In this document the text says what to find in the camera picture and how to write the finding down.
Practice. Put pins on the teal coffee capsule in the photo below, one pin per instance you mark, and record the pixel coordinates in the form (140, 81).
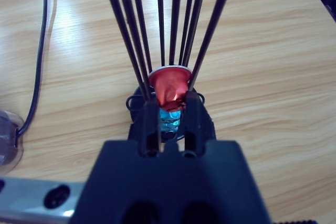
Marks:
(170, 120)

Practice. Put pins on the red coffee capsule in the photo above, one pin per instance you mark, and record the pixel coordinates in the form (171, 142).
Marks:
(170, 87)

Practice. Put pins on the clear water tank, black lid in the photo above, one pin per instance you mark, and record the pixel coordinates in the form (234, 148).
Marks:
(8, 142)

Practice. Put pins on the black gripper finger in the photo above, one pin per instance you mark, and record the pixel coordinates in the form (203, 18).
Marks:
(194, 119)
(151, 119)

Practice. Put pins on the black capsule holder with rods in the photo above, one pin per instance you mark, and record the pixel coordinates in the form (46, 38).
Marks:
(211, 127)

